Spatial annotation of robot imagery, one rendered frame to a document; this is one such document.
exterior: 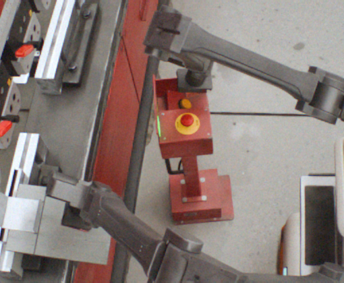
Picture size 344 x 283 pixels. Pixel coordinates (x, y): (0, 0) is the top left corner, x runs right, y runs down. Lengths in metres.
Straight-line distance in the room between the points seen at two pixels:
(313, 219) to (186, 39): 0.53
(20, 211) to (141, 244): 0.63
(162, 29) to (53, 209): 0.55
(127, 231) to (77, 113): 0.79
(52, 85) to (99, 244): 0.53
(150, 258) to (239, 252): 1.55
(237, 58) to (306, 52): 1.70
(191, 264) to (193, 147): 1.00
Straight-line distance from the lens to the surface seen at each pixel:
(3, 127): 1.29
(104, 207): 1.13
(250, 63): 1.22
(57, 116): 1.77
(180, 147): 1.82
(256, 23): 2.98
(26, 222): 1.52
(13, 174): 1.59
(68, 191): 1.25
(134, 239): 0.99
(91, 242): 1.47
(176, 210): 2.40
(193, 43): 1.19
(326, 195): 1.45
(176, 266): 0.87
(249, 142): 2.64
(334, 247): 1.41
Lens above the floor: 2.38
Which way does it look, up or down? 63 degrees down
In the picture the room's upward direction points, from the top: 11 degrees counter-clockwise
